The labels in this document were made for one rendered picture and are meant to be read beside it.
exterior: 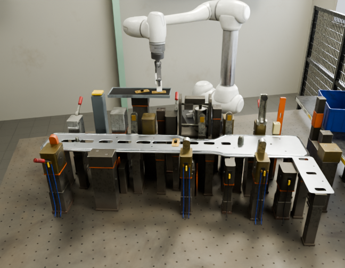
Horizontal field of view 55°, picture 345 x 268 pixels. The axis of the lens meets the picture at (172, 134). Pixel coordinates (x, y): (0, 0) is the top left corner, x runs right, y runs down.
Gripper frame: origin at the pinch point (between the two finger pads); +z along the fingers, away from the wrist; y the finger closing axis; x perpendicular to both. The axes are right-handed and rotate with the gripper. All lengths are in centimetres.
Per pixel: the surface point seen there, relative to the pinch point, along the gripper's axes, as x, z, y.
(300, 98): 96, 17, -11
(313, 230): 61, 41, 85
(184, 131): 13.4, 23.3, 15.9
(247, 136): 46, 20, 34
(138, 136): -13.3, 19.9, 25.8
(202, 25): 77, 9, -273
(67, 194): -52, 42, 45
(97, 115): -38.3, 17.9, -2.9
